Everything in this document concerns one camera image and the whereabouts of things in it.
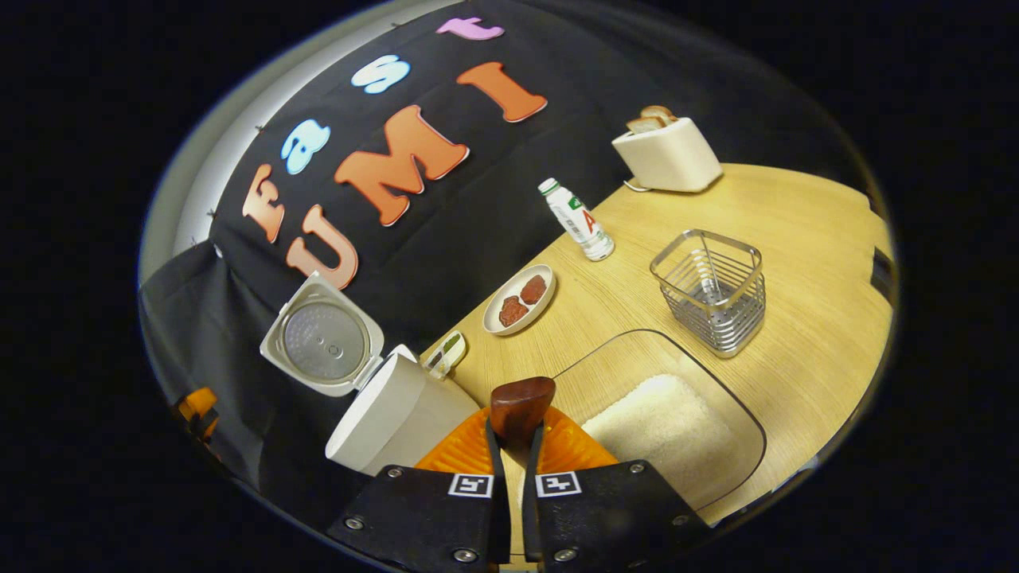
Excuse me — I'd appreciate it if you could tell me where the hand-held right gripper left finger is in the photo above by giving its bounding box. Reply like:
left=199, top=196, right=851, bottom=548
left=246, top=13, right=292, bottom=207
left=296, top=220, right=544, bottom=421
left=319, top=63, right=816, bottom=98
left=326, top=406, right=510, bottom=572

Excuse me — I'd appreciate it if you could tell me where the transparent tray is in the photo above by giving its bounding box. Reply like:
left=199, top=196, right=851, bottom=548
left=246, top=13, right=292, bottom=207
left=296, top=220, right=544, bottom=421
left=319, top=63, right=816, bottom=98
left=521, top=329, right=767, bottom=512

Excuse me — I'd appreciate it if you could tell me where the white drink bottle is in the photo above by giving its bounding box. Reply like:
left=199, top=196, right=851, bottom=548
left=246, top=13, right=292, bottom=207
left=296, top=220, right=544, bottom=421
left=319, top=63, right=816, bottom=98
left=538, top=177, right=615, bottom=262

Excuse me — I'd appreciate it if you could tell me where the brown wooden spoon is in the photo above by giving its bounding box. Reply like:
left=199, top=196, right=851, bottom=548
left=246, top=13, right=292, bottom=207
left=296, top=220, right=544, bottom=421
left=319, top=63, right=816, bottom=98
left=490, top=376, right=556, bottom=466

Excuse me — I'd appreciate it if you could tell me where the white round plate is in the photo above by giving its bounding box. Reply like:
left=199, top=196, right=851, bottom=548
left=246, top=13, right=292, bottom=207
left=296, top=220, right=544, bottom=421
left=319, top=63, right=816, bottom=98
left=483, top=264, right=556, bottom=336

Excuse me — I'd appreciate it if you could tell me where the white rice cooker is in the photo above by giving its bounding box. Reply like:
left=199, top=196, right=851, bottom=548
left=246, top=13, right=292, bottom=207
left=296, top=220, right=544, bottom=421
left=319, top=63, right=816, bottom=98
left=260, top=271, right=481, bottom=477

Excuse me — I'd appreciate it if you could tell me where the small black block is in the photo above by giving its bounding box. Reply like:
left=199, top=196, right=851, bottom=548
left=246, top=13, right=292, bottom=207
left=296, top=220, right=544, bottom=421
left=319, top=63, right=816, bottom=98
left=871, top=248, right=893, bottom=305

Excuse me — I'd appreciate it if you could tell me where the metal wire chopstick holder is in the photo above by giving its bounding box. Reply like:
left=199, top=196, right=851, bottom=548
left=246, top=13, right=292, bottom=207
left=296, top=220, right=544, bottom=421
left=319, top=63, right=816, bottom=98
left=650, top=229, right=767, bottom=358

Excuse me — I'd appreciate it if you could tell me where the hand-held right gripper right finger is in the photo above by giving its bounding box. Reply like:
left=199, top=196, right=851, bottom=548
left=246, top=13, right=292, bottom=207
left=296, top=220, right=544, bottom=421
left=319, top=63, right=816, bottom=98
left=521, top=406, right=713, bottom=572

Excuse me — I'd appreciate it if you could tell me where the small white green container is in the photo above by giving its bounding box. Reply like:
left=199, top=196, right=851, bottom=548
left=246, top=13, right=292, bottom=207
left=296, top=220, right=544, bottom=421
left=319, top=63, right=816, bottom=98
left=422, top=329, right=468, bottom=380

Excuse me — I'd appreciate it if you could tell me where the cream toaster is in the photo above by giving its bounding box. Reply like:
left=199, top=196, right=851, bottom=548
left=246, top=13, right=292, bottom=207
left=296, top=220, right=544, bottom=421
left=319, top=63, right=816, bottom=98
left=611, top=117, right=724, bottom=193

